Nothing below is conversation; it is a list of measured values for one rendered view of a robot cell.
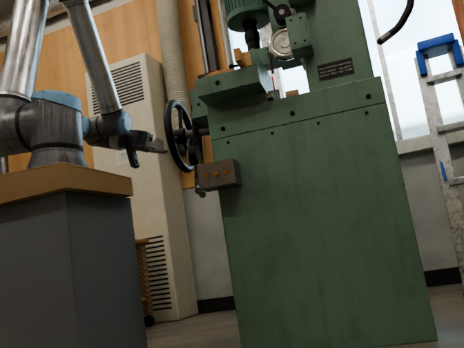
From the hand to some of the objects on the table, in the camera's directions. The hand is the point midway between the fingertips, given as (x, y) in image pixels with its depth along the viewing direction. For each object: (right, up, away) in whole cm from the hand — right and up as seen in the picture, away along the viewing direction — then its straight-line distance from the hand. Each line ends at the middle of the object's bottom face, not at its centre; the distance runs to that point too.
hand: (164, 152), depth 205 cm
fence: (+43, +22, -22) cm, 53 cm away
